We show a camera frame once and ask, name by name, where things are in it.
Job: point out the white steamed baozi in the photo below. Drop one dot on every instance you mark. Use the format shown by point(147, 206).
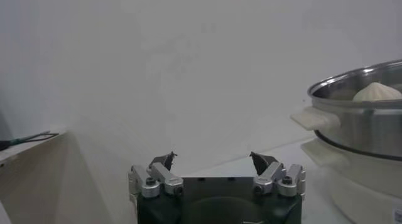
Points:
point(377, 93)

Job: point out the steel perforated steamer basket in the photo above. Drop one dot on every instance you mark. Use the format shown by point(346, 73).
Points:
point(361, 128)

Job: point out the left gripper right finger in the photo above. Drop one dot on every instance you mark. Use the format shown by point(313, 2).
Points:
point(270, 176)

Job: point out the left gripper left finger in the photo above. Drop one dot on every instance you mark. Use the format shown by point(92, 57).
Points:
point(163, 176)

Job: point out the white electric cooker base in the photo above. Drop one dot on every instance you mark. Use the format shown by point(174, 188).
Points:
point(361, 184)

